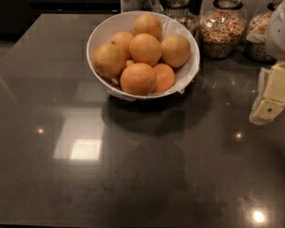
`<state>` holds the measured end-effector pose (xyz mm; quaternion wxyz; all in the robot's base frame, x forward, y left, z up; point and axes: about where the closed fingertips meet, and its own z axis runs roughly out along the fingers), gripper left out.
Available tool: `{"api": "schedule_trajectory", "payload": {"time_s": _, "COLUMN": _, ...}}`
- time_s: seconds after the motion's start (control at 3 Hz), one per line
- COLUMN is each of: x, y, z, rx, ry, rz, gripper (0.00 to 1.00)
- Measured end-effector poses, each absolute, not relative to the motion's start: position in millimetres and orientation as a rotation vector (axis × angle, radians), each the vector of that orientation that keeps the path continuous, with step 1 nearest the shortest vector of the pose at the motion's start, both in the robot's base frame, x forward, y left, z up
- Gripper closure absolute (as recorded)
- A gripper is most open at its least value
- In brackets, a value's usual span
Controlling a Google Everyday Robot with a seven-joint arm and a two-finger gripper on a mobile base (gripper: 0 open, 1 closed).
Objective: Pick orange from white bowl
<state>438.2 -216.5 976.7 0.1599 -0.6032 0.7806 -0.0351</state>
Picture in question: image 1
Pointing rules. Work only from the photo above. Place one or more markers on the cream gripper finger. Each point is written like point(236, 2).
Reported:
point(257, 31)
point(270, 101)

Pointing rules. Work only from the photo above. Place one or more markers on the right glass cereal jar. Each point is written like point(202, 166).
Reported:
point(257, 52)

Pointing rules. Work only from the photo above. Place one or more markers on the middle glass cereal jar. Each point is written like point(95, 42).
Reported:
point(221, 28)

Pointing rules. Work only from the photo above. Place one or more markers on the left glass cereal jar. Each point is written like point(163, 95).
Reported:
point(180, 11)

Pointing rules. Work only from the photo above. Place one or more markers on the glass cereal jar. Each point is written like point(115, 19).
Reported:
point(180, 11)
point(257, 52)
point(221, 28)

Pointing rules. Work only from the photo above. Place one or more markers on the white bowl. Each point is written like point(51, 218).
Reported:
point(123, 22)

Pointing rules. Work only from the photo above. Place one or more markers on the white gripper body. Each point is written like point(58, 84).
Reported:
point(282, 32)

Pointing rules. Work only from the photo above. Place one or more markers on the small hidden orange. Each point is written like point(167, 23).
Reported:
point(129, 63)

